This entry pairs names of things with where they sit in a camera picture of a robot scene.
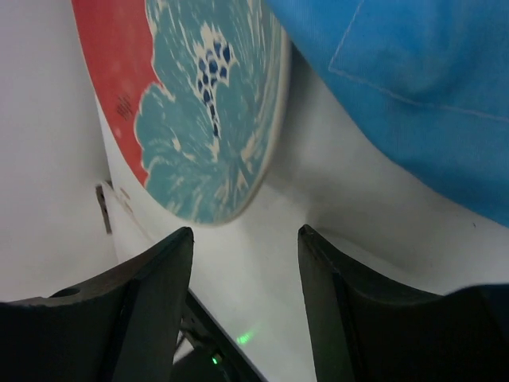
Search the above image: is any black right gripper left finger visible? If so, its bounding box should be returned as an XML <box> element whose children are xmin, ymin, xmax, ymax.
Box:
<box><xmin>1</xmin><ymin>228</ymin><xmax>194</xmax><ymax>381</ymax></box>

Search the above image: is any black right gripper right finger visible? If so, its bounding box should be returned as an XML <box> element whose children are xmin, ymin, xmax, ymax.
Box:
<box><xmin>297</xmin><ymin>225</ymin><xmax>508</xmax><ymax>381</ymax></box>

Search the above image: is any red and teal plate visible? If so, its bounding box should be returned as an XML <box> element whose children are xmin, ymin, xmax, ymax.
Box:
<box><xmin>72</xmin><ymin>1</ymin><xmax>291</xmax><ymax>225</ymax></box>

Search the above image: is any blue space-print placemat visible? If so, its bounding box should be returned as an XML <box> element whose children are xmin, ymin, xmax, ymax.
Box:
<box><xmin>270</xmin><ymin>0</ymin><xmax>508</xmax><ymax>225</ymax></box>

